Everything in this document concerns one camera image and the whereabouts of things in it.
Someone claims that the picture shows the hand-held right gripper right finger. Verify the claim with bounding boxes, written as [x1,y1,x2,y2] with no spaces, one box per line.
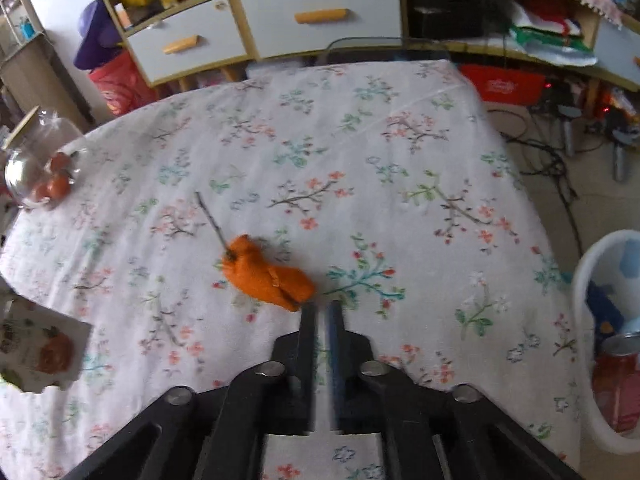
[325,301,586,480]

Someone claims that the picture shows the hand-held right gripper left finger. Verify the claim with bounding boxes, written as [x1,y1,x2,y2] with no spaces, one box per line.
[60,304,318,480]

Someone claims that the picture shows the orange felt vegetable toy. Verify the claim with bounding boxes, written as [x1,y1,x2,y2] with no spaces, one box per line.
[196,191,317,313]

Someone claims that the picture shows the white plastic basin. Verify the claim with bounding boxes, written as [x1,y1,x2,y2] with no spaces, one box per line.
[571,230,640,453]

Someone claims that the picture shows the red drink can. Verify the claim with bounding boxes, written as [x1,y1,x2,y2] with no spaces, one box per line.
[592,331,640,433]

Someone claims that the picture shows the floral tablecloth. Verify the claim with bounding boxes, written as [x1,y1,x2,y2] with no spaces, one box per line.
[0,59,583,480]

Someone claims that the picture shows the white packet with fruit print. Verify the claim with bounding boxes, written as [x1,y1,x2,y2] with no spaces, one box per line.
[0,305,93,393]

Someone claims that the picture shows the black chair back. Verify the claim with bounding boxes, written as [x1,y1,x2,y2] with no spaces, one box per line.
[325,37,451,63]

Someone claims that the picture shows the white drawer with round sticker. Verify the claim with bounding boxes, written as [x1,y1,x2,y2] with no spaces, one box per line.
[237,0,403,59]

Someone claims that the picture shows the red box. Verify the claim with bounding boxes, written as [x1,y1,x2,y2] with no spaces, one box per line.
[459,63,547,107]

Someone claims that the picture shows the red bag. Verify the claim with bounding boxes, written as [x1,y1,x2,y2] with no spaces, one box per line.
[90,52,156,118]

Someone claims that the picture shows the clear container of tomatoes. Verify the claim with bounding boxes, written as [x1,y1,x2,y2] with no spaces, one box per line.
[4,109,84,209]

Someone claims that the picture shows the black box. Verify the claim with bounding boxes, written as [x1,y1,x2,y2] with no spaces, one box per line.
[407,0,486,41]

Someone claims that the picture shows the brown wooden side cabinet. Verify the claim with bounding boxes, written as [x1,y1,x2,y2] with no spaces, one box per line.
[0,35,96,131]

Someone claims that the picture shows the purple bag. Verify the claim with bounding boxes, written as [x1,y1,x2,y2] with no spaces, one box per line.
[74,0,126,71]

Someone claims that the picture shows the stack of folded coloured cloths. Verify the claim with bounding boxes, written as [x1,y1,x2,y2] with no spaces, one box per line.
[507,0,598,68]

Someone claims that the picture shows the long wooden shelf unit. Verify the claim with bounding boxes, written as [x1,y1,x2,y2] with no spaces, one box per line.
[400,0,640,106]

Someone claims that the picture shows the black floor cables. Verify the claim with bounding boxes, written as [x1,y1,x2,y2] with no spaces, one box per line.
[500,110,586,261]

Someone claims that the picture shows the grey handle device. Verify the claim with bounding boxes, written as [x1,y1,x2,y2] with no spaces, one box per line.
[607,130,640,183]
[555,105,583,156]

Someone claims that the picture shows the white drawer orange handle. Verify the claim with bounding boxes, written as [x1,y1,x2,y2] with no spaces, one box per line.
[596,19,640,79]
[125,0,249,86]

